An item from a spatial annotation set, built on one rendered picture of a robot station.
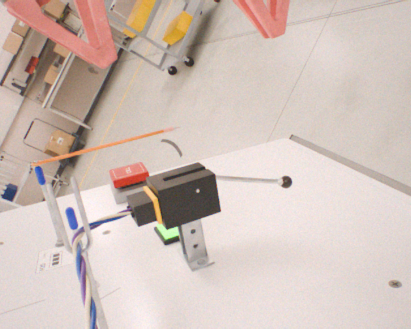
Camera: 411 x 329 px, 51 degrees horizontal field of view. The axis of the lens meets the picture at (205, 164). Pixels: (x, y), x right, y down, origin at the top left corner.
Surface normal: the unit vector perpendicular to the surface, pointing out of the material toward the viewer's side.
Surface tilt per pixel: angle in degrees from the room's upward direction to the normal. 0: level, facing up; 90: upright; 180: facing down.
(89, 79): 90
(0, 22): 90
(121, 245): 50
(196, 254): 93
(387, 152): 0
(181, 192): 93
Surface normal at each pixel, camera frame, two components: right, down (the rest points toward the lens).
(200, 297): -0.15, -0.92
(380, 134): -0.81, -0.40
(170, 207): 0.38, 0.27
